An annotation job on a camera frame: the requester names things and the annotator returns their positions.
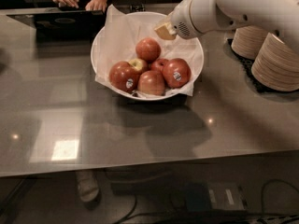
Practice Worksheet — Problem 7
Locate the small red middle apple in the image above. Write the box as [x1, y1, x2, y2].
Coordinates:
[150, 58, 168, 72]

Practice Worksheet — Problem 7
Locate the black cable on floor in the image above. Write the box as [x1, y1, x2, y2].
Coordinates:
[111, 179, 299, 224]

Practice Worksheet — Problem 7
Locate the grey box on floor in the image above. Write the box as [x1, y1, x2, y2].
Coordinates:
[207, 182, 248, 211]

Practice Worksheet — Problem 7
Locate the red apple at back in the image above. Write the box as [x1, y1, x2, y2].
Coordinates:
[135, 37, 161, 63]

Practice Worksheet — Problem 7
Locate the black laptop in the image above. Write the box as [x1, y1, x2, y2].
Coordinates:
[8, 8, 106, 40]

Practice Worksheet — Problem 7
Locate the red apple with sticker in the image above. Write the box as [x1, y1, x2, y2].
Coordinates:
[163, 58, 192, 89]
[109, 61, 139, 93]

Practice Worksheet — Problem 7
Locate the white paper liner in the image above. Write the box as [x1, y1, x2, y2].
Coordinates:
[93, 4, 197, 99]

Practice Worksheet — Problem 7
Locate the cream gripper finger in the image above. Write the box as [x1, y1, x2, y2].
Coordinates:
[154, 22, 177, 40]

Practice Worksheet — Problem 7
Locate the white bowl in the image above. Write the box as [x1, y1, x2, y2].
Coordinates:
[90, 11, 205, 102]

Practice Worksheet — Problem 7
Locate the foot in grey sock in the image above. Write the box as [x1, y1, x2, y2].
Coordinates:
[76, 170, 99, 203]

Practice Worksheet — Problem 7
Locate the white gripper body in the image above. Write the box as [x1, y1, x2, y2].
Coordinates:
[170, 0, 224, 39]

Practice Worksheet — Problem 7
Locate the paper plate stack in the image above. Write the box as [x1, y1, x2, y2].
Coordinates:
[232, 26, 268, 60]
[251, 34, 299, 91]

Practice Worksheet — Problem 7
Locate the front paper plate stack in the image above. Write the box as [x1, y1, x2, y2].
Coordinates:
[251, 34, 299, 91]

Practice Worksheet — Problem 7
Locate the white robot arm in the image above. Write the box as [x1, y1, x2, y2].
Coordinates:
[154, 0, 299, 51]

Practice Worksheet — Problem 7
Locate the person's left hand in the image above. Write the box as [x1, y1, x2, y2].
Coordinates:
[85, 0, 107, 12]

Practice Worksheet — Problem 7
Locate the yellow-green apple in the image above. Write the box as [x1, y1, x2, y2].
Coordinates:
[129, 58, 149, 74]

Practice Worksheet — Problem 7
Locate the back paper plate stack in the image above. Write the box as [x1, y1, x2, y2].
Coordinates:
[232, 26, 268, 60]

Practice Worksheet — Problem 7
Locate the black rubber mat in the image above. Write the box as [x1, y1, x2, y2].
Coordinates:
[234, 37, 299, 93]

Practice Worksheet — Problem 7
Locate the red apple front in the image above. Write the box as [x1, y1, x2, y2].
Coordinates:
[137, 70, 165, 96]

